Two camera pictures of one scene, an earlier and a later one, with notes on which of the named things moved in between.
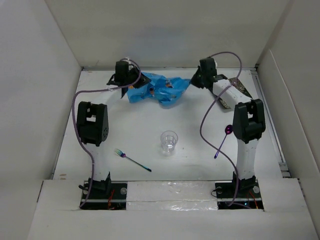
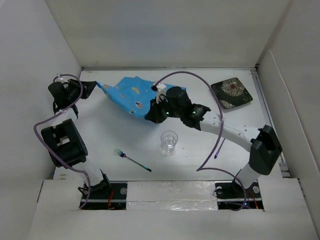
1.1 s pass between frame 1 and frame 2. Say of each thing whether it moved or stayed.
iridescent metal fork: stayed
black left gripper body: moved
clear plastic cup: stayed
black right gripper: moved
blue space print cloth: moved
